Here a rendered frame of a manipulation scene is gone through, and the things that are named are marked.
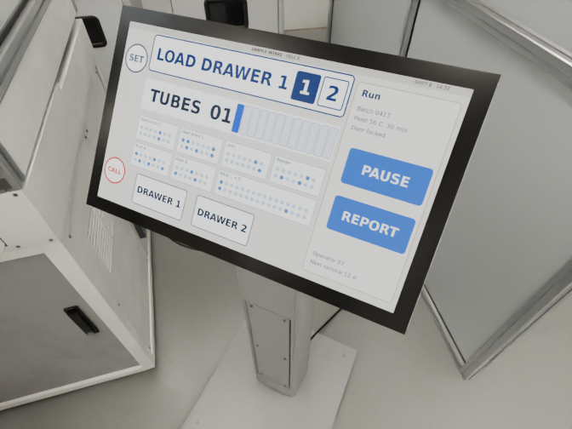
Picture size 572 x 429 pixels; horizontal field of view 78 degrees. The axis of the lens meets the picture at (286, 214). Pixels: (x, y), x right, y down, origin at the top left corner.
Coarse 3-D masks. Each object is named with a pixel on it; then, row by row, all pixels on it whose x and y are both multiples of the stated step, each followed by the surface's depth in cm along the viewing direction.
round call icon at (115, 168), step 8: (112, 160) 55; (120, 160) 55; (128, 160) 54; (104, 168) 56; (112, 168) 55; (120, 168) 55; (104, 176) 56; (112, 176) 55; (120, 176) 55; (120, 184) 55
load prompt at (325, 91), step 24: (168, 48) 50; (192, 48) 49; (216, 48) 48; (168, 72) 51; (192, 72) 49; (216, 72) 48; (240, 72) 47; (264, 72) 46; (288, 72) 45; (312, 72) 44; (336, 72) 43; (264, 96) 46; (288, 96) 45; (312, 96) 44; (336, 96) 43
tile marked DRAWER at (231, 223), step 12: (204, 204) 50; (216, 204) 50; (192, 216) 51; (204, 216) 50; (216, 216) 50; (228, 216) 49; (240, 216) 49; (252, 216) 48; (204, 228) 51; (216, 228) 50; (228, 228) 49; (240, 228) 49; (228, 240) 50; (240, 240) 49
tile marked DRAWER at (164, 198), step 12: (144, 180) 53; (156, 180) 53; (144, 192) 54; (156, 192) 53; (168, 192) 52; (180, 192) 51; (144, 204) 54; (156, 204) 53; (168, 204) 52; (180, 204) 52; (168, 216) 53; (180, 216) 52
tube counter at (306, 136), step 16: (224, 112) 48; (240, 112) 47; (256, 112) 47; (272, 112) 46; (224, 128) 48; (240, 128) 48; (256, 128) 47; (272, 128) 46; (288, 128) 45; (304, 128) 45; (320, 128) 44; (336, 128) 43; (272, 144) 46; (288, 144) 46; (304, 144) 45; (320, 144) 44
